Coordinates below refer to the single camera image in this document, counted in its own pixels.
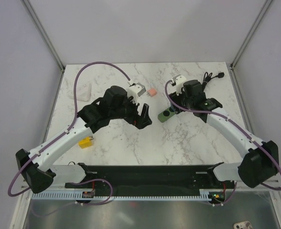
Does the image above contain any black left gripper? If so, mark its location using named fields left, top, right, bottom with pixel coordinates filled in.
left=110, top=93, right=151, bottom=130

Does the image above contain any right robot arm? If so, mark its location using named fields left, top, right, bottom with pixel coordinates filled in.
left=166, top=75, right=281, bottom=188

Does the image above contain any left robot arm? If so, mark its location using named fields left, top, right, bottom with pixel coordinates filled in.
left=15, top=83, right=152, bottom=194

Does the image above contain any pink plug adapter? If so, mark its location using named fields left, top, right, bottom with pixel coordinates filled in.
left=147, top=88, right=157, bottom=97

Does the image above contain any yellow plug adapter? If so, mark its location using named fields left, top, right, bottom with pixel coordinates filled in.
left=78, top=136, right=94, bottom=149

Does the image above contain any green power strip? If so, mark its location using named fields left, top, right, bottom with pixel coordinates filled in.
left=158, top=106, right=178, bottom=123

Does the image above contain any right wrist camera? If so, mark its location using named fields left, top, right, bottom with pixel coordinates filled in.
left=171, top=74, right=187, bottom=95

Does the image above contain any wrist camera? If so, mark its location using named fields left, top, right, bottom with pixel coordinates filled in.
left=127, top=83, right=146, bottom=104
left=171, top=74, right=187, bottom=95

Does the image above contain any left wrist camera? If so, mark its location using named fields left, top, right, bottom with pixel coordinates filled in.
left=127, top=83, right=146, bottom=104

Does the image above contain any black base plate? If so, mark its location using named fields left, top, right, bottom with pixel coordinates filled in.
left=65, top=165, right=235, bottom=195

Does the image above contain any white slotted cable duct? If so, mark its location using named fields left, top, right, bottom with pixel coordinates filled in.
left=32, top=189, right=213, bottom=201

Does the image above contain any aluminium frame rail right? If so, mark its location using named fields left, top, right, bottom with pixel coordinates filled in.
left=229, top=0, right=274, bottom=71

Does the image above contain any aluminium frame rail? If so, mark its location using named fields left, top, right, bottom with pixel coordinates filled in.
left=21, top=0, right=65, bottom=73
left=229, top=0, right=274, bottom=71

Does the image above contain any aluminium frame rail left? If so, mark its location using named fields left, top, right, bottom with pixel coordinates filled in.
left=21, top=0, right=65, bottom=73

